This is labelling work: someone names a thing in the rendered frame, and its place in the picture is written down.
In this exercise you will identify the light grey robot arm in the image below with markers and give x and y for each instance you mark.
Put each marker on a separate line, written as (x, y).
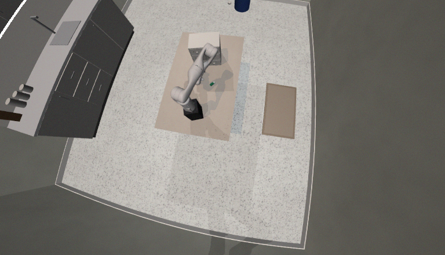
(195, 73)

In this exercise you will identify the grey chest of drawers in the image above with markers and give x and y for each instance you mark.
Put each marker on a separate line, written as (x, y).
(198, 40)

